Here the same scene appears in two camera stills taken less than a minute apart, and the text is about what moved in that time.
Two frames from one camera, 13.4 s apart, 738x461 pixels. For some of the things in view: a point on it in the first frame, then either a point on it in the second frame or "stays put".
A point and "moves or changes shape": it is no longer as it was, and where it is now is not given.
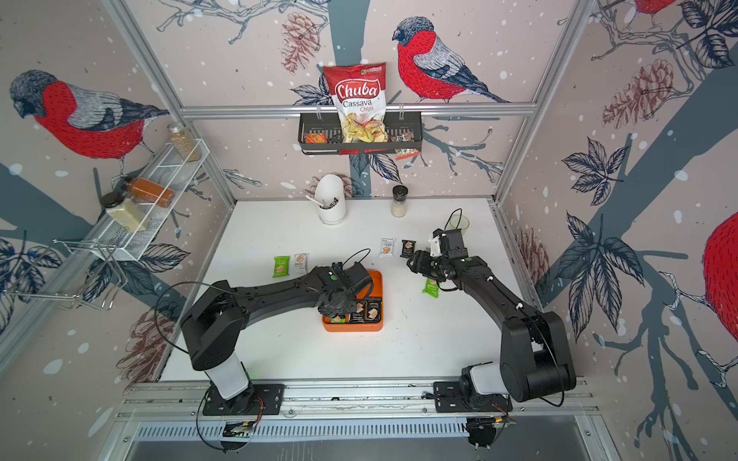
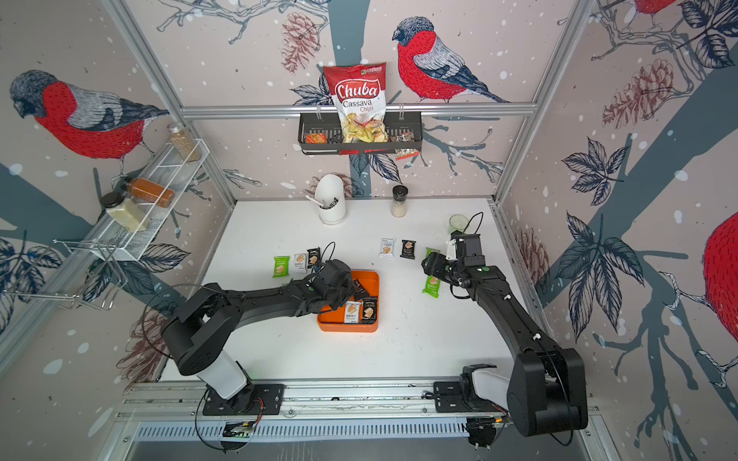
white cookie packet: x=301 y=262 stays put
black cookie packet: x=358 y=316 moves or changes shape
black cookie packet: x=407 y=249 stays put
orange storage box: x=377 y=292 moves or changes shape
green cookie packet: x=281 y=266 stays put
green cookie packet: x=431 y=288 stays put
